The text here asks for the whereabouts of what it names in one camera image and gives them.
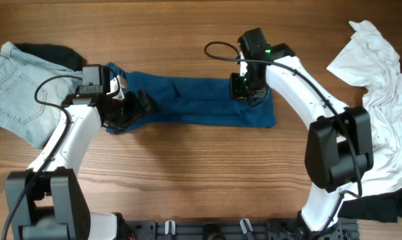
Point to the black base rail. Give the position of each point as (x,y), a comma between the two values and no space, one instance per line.
(272,229)

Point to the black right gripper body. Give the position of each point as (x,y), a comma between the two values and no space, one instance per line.
(240,88)

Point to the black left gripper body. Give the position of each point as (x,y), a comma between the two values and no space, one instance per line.
(128,109)

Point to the blue t-shirt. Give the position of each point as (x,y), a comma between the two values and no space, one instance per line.
(202,101)

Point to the black garment behind jeans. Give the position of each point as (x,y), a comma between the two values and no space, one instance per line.
(56,54)

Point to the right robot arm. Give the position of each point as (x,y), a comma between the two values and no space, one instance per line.
(339,146)

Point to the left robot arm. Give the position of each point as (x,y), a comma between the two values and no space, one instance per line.
(46,201)

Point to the light blue denim jeans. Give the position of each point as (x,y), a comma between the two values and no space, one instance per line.
(21,76)

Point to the white cloth pile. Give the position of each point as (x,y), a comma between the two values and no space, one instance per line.
(370,61)

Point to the black garment under white cloth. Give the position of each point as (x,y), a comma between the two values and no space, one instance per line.
(385,208)

